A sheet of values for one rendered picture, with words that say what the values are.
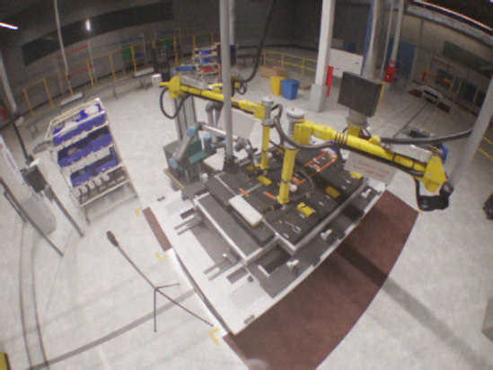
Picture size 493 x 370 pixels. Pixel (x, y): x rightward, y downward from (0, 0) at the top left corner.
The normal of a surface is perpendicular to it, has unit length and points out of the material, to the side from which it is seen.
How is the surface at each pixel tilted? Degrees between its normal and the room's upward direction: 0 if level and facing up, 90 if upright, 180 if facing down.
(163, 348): 0
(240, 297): 0
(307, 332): 0
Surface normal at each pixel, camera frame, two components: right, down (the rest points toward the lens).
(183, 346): 0.00, -0.74
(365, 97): -0.78, 0.42
